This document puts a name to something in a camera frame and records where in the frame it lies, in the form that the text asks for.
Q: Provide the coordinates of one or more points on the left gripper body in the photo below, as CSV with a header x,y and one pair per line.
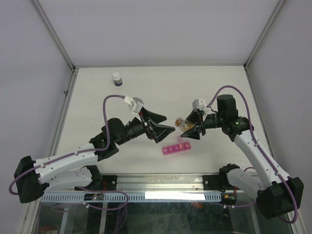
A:
x,y
149,132

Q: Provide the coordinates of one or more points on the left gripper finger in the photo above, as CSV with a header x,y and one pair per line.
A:
x,y
152,117
160,132

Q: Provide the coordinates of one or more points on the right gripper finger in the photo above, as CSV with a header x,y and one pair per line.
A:
x,y
192,117
193,133

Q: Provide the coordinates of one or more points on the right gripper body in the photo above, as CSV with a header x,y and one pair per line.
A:
x,y
201,124

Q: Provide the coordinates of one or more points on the clear bottle yellow capsules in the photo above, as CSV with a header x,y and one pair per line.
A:
x,y
183,124

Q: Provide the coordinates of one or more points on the pink weekly pill organizer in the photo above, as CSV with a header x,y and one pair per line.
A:
x,y
180,146

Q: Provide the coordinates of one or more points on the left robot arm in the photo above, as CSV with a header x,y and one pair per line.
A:
x,y
77,169

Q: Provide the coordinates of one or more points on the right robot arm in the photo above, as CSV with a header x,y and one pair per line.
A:
x,y
273,189

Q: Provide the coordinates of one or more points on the white capped pill bottle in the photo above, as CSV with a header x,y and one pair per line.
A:
x,y
117,79

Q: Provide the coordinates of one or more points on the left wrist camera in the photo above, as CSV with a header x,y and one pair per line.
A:
x,y
135,105

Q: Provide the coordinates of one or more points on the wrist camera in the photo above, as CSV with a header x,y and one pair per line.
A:
x,y
135,105
200,106

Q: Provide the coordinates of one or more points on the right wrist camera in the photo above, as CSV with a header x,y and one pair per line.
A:
x,y
200,106

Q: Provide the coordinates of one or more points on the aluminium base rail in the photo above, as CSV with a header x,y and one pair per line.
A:
x,y
139,183

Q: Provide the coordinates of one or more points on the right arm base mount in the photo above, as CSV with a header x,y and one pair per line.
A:
x,y
232,177

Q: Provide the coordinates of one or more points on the right aluminium frame post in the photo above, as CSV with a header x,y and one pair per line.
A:
x,y
264,32

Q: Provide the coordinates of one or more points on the aluminium frame post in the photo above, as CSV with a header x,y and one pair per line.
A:
x,y
264,32
52,33

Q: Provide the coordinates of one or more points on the white slotted cable duct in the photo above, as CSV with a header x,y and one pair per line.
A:
x,y
131,197

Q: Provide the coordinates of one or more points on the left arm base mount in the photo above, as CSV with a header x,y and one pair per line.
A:
x,y
98,181

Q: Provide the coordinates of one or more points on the left aluminium frame post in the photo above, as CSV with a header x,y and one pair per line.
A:
x,y
52,33

